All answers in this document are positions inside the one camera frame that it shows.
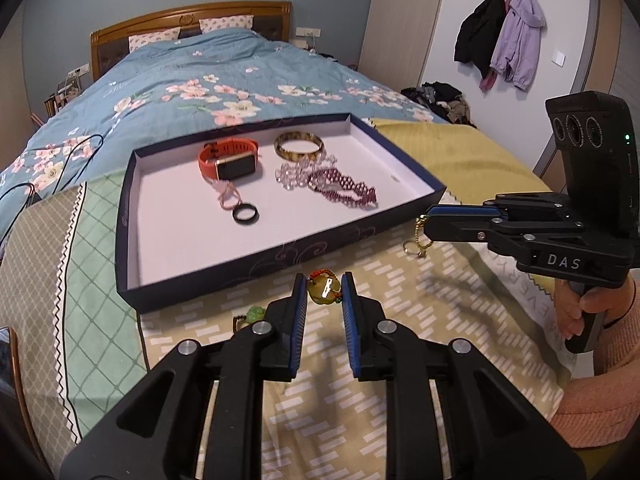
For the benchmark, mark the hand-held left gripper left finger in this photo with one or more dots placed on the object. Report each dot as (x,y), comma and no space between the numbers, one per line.
(299,320)

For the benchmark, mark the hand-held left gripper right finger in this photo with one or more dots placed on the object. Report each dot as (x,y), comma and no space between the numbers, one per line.
(350,325)

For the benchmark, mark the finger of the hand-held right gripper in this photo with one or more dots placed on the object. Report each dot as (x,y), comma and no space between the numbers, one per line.
(460,231)
(465,211)

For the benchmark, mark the dark blue shallow box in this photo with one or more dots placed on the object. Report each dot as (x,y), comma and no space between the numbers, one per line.
(185,240)

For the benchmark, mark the amber bangle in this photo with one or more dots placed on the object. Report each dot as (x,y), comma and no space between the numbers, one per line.
(298,151)

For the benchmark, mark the orange smartwatch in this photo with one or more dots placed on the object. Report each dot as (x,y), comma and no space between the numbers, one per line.
(230,160)

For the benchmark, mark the person's right forearm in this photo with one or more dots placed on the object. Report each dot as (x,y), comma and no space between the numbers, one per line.
(600,410)

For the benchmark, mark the person's right hand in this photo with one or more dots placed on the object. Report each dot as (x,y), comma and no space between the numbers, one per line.
(567,312)

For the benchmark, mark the patterned patchwork sheet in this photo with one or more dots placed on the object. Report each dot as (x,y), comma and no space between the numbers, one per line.
(450,310)

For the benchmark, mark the pile of dark clothes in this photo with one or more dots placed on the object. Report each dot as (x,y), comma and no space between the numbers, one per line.
(440,100)

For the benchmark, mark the purple jacket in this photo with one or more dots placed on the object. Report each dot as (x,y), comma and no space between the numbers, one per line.
(520,40)

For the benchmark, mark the black jacket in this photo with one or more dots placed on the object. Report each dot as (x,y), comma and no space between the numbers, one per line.
(477,35)

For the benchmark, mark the beige wardrobe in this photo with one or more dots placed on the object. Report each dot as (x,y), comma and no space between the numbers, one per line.
(400,20)

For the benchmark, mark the blue floral duvet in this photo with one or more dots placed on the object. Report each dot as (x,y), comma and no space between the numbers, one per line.
(165,85)

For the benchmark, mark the floral pillow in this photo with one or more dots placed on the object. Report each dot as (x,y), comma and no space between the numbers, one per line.
(152,40)
(225,23)

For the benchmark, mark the bedside bottles and cosmetics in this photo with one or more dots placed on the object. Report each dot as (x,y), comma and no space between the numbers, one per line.
(62,97)

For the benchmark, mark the wooden headboard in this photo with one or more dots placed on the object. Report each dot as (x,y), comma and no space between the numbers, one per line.
(150,17)

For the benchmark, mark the white light switch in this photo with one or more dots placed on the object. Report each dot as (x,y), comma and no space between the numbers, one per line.
(559,57)

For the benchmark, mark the white wall socket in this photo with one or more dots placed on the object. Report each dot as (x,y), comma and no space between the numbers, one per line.
(78,70)
(307,31)

